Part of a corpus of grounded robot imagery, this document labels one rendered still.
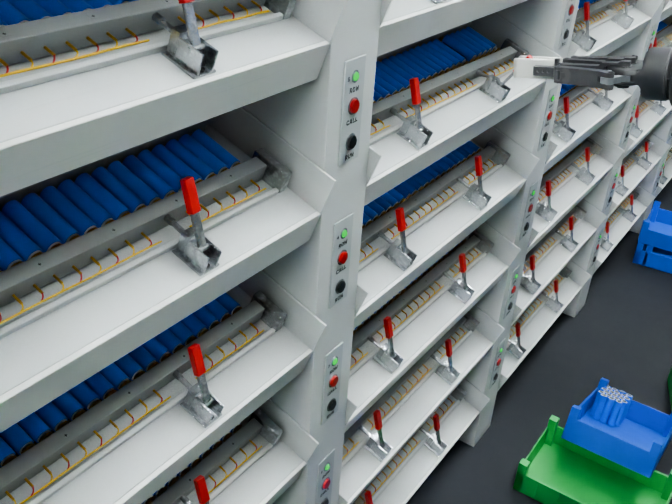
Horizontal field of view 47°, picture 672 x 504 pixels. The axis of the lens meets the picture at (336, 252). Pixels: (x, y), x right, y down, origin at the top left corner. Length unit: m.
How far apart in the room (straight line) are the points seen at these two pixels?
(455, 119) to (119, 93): 0.67
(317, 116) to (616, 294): 1.91
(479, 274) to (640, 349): 0.94
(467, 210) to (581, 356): 1.03
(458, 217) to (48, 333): 0.82
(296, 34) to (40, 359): 0.40
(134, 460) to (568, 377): 1.56
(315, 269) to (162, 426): 0.25
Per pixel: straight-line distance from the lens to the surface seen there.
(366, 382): 1.26
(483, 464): 1.91
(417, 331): 1.38
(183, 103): 0.68
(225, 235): 0.82
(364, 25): 0.87
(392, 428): 1.47
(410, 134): 1.09
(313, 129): 0.87
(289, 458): 1.13
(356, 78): 0.87
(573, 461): 1.97
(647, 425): 2.14
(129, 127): 0.65
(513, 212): 1.59
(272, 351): 0.98
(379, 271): 1.15
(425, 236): 1.26
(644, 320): 2.56
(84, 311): 0.72
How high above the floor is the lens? 1.31
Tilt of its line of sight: 30 degrees down
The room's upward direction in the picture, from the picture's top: 4 degrees clockwise
